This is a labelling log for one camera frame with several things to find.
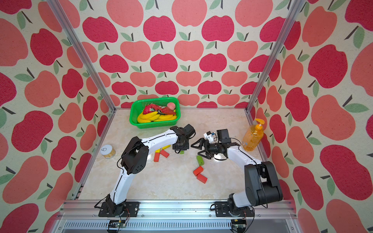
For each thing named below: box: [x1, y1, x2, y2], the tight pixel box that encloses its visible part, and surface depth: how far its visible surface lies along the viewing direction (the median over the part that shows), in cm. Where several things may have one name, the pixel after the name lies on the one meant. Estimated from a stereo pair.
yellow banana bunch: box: [136, 111, 178, 123], surface depth 109 cm
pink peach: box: [167, 102, 176, 111], surface depth 117 cm
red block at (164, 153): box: [159, 149, 170, 159], surface depth 95 cm
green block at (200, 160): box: [196, 155, 205, 167], surface depth 92 cm
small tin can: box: [100, 144, 117, 160], surface depth 93 cm
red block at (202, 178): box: [196, 173, 208, 184], surface depth 85 cm
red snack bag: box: [143, 103, 177, 116], surface depth 111 cm
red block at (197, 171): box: [192, 166, 204, 177], surface depth 88 cm
